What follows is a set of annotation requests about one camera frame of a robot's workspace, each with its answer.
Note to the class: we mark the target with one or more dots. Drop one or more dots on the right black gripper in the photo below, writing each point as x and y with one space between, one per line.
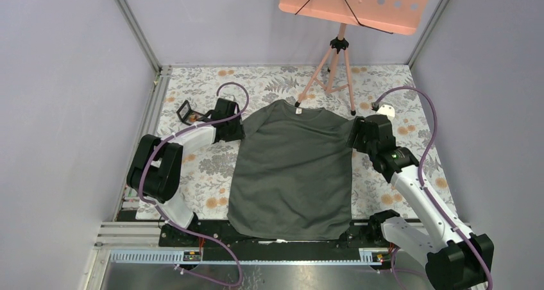
358 127

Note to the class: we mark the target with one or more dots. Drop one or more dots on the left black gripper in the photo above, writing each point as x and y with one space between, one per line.
238 134

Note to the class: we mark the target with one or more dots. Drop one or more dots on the dark green t-shirt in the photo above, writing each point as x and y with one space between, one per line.
293 175

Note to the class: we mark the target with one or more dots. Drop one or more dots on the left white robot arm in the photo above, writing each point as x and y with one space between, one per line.
161 173

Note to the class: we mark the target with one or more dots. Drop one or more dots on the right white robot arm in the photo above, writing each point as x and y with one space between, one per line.
452 255

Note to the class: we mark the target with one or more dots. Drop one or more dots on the black brooch display box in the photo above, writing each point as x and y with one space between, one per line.
185 111

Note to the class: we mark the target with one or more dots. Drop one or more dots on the floral table mat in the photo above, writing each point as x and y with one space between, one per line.
207 172

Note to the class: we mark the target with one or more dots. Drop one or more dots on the pink music stand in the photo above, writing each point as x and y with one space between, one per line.
334 72

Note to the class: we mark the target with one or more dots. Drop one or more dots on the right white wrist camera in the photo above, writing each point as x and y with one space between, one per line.
384 109

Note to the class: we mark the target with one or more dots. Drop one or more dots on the slotted cable duct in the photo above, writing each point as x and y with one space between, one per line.
266 255

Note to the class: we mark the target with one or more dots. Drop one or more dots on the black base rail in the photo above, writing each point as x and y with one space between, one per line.
221 234

